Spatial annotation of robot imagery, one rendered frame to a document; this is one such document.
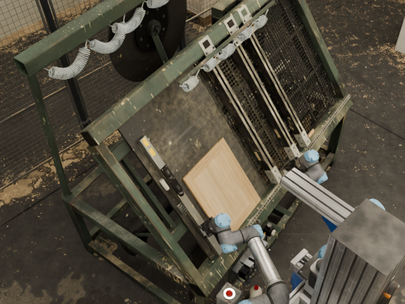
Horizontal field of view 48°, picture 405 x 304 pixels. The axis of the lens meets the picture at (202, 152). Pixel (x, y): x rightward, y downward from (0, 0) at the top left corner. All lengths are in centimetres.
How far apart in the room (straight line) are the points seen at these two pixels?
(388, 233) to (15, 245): 347
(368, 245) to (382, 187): 290
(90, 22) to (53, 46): 27
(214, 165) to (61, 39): 123
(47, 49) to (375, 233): 184
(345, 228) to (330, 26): 510
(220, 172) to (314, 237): 148
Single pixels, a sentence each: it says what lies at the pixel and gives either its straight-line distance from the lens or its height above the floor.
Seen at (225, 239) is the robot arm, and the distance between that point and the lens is 227.
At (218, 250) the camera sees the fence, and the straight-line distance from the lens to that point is 303.
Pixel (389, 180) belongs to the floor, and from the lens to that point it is 480.
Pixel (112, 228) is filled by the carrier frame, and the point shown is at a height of 79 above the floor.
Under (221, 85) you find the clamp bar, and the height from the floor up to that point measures 163.
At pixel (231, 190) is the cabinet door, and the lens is 311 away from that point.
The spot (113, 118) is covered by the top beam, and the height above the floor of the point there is 189.
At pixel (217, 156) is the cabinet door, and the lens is 303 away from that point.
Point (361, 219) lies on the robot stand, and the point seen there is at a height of 203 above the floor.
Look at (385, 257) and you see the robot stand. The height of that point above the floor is 203.
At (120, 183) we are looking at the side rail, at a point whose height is 157.
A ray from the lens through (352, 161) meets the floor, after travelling 487.
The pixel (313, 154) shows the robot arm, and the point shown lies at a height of 164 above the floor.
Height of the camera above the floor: 356
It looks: 48 degrees down
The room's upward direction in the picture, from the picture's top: 4 degrees counter-clockwise
